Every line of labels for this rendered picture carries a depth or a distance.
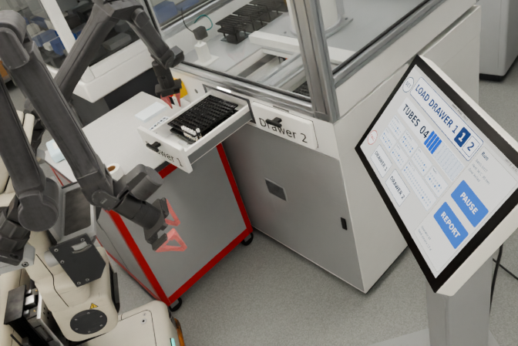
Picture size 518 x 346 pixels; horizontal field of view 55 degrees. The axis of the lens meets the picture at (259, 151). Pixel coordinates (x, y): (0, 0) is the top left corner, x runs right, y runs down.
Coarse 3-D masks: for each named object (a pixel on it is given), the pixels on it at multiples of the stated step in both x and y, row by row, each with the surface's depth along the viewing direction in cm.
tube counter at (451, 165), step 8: (424, 128) 115; (432, 128) 112; (424, 136) 114; (432, 136) 112; (424, 144) 113; (432, 144) 111; (440, 144) 109; (432, 152) 110; (440, 152) 108; (448, 152) 106; (440, 160) 107; (448, 160) 105; (456, 160) 103; (448, 168) 104; (456, 168) 102; (448, 176) 104
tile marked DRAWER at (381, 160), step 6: (378, 144) 130; (378, 150) 129; (384, 150) 127; (372, 156) 131; (378, 156) 128; (384, 156) 126; (378, 162) 127; (384, 162) 125; (390, 162) 123; (378, 168) 127; (384, 168) 125; (384, 174) 124
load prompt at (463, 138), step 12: (420, 84) 121; (420, 96) 120; (432, 96) 116; (432, 108) 114; (444, 108) 111; (432, 120) 113; (444, 120) 110; (456, 120) 106; (444, 132) 109; (456, 132) 105; (468, 132) 102; (456, 144) 104; (468, 144) 101; (480, 144) 98; (468, 156) 100
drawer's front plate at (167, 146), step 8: (144, 128) 185; (144, 136) 187; (152, 136) 180; (160, 136) 178; (144, 144) 192; (168, 144) 173; (176, 144) 171; (152, 152) 191; (168, 152) 177; (176, 152) 171; (184, 152) 170; (168, 160) 183; (176, 160) 176; (184, 160) 171; (184, 168) 175
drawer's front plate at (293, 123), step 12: (252, 108) 181; (264, 108) 176; (264, 120) 180; (288, 120) 169; (300, 120) 164; (276, 132) 179; (288, 132) 173; (300, 132) 168; (312, 132) 164; (312, 144) 166
